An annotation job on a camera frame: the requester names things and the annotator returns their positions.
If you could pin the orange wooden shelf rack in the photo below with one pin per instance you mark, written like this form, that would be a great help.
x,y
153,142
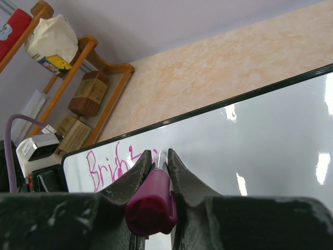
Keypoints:
x,y
118,75

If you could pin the white whiteboard black frame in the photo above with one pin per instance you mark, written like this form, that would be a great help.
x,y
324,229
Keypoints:
x,y
273,141

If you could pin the red white toothpaste box upper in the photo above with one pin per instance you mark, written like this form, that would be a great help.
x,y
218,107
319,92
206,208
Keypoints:
x,y
13,29

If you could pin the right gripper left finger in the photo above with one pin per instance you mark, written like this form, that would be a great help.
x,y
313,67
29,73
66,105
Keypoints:
x,y
74,220

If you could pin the pink capped whiteboard marker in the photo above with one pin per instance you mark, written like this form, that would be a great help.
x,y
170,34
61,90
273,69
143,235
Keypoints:
x,y
152,209

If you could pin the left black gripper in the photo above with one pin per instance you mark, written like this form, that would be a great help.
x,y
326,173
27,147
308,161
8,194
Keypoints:
x,y
50,179

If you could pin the clear plastic box on shelf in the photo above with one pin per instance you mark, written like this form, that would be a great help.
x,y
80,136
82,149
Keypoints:
x,y
31,109

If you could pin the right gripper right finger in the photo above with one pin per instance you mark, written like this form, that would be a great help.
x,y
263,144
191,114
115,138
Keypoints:
x,y
209,220

